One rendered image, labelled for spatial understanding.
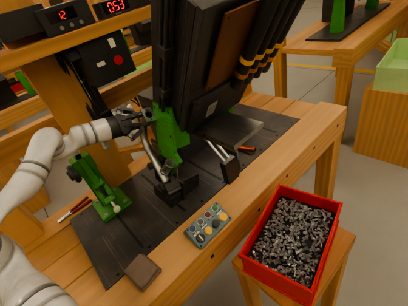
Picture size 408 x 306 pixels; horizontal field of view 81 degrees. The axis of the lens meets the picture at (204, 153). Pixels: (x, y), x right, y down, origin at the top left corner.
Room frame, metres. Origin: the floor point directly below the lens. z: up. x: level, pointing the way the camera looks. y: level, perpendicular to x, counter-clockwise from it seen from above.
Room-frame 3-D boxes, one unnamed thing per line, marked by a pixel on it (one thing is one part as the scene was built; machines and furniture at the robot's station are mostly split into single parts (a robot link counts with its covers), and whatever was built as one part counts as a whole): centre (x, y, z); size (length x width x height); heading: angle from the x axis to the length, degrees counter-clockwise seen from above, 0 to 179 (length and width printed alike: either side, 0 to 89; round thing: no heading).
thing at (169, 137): (0.77, 0.09, 1.17); 0.13 x 0.12 x 0.20; 122
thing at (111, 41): (0.98, 0.26, 1.42); 0.17 x 0.12 x 0.15; 122
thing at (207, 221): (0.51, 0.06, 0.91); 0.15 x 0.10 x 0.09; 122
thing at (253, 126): (0.83, -0.06, 1.11); 0.39 x 0.16 x 0.03; 32
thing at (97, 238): (0.87, 0.06, 0.89); 1.10 x 0.42 x 0.02; 122
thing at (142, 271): (0.42, 0.29, 0.91); 0.10 x 0.08 x 0.03; 40
